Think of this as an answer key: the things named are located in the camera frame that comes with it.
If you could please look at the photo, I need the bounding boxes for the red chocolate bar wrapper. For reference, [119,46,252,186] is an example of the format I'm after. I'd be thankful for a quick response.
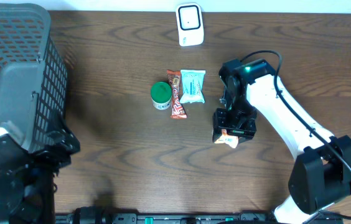
[167,70,187,119]

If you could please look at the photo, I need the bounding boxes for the teal wet wipes packet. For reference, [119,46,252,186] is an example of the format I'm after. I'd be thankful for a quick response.
[180,70,206,104]

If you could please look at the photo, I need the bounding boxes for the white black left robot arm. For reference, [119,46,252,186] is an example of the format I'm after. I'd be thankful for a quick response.
[0,111,80,223]

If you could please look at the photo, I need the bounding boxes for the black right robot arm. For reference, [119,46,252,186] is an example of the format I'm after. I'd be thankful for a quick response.
[212,59,351,223]

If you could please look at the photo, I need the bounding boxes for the grey plastic basket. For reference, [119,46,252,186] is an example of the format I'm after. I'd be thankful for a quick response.
[0,3,68,153]

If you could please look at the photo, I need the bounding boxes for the green lid white jar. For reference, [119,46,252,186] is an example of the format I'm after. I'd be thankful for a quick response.
[151,82,172,110]

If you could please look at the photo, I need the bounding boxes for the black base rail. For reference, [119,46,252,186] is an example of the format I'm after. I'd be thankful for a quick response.
[55,206,344,224]

